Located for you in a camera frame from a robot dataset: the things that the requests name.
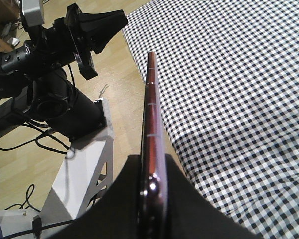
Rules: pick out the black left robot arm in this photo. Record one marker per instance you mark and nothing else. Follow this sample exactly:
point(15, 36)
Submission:
point(33, 81)

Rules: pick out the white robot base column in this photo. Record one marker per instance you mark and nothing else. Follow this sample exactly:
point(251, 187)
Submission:
point(85, 174)

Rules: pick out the black foldable smartphone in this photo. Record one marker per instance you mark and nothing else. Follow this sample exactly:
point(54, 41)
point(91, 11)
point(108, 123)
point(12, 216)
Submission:
point(153, 188)

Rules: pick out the black white checkered bedsheet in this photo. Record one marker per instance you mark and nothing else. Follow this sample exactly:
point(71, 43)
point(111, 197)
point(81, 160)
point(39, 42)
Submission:
point(229, 87)

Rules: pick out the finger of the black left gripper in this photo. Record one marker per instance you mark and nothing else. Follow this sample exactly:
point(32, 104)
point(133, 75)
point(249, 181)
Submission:
point(99, 29)

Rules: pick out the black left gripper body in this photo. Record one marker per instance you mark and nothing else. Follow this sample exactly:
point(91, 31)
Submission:
point(64, 43)

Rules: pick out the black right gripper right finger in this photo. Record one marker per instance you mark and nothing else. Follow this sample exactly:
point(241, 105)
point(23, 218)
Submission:
point(190, 216)

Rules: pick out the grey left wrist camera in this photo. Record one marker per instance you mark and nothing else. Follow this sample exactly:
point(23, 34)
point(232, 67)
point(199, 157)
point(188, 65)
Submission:
point(31, 13)

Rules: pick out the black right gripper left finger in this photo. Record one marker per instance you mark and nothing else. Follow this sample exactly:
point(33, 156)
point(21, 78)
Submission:
point(114, 216)

